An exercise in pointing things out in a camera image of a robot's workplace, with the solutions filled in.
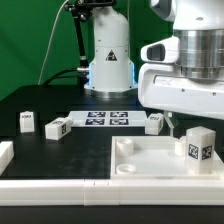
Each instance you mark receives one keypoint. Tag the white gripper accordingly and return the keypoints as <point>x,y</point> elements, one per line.
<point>162,86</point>

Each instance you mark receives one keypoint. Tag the white square tabletop tray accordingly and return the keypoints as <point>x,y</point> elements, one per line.
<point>151,157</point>

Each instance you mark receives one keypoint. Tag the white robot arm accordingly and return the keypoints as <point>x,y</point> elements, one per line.
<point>183,73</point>

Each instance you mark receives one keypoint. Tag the white U-shaped fence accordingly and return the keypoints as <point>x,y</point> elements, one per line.
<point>115,191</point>

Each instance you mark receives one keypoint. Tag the white marker base plate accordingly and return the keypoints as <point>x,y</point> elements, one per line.
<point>108,118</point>

